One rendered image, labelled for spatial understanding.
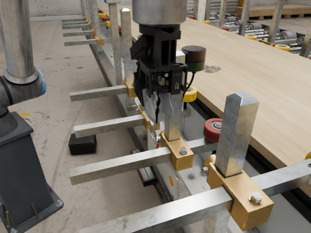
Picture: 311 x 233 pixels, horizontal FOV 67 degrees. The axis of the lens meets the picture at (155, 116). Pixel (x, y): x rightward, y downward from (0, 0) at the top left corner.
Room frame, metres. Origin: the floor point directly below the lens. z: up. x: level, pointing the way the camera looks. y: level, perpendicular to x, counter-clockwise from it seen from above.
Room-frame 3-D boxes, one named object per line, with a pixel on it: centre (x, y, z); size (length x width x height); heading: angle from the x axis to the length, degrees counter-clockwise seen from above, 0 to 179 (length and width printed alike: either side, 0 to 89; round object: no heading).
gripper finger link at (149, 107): (0.42, 0.01, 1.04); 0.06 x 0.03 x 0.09; 19
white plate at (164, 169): (0.58, -0.01, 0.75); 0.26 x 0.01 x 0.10; 20
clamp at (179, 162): (0.54, -0.06, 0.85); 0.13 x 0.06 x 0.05; 20
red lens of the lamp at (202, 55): (0.57, -0.09, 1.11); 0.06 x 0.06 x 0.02
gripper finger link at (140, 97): (0.44, 0.02, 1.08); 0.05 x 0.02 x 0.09; 109
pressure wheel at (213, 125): (0.56, -0.18, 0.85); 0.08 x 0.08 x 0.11
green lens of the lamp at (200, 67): (0.57, -0.09, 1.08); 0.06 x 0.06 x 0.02
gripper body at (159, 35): (0.42, -0.01, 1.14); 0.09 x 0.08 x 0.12; 19
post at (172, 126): (0.56, -0.05, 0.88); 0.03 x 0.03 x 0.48; 20
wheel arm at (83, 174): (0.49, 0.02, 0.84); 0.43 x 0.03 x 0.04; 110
